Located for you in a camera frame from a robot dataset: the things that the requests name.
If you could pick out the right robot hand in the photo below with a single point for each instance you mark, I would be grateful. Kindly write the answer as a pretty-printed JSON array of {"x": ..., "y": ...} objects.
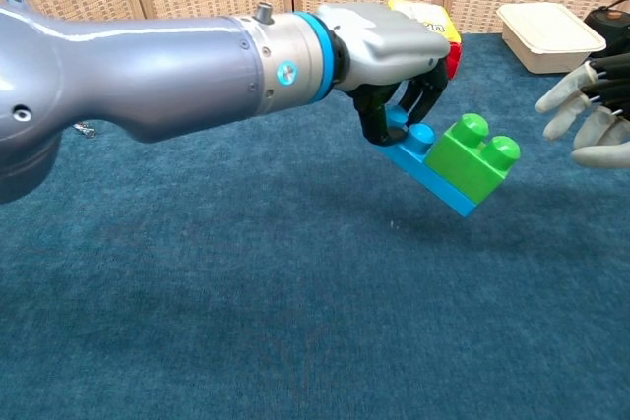
[{"x": 605, "y": 110}]

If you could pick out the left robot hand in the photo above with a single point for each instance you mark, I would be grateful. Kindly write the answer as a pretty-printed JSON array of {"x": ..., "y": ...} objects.
[{"x": 384, "y": 41}]

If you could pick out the blue four-stud toy brick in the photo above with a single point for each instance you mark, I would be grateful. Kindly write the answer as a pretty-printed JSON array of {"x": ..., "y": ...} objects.
[{"x": 421, "y": 159}]

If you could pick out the green toy brick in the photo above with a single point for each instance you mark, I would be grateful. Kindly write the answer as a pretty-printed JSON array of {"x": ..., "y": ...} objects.
[{"x": 467, "y": 164}]

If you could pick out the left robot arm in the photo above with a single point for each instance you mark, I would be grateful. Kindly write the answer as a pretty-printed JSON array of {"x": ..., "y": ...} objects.
[{"x": 147, "y": 76}]

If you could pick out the yellow red snack bag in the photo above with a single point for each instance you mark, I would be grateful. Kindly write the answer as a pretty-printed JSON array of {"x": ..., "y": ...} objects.
[{"x": 443, "y": 21}]

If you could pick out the beige lidded lunch box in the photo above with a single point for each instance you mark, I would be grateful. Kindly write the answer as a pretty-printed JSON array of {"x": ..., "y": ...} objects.
[{"x": 546, "y": 36}]

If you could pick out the blue table cloth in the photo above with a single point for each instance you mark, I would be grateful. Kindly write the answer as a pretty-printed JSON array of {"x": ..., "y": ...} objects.
[{"x": 246, "y": 292}]

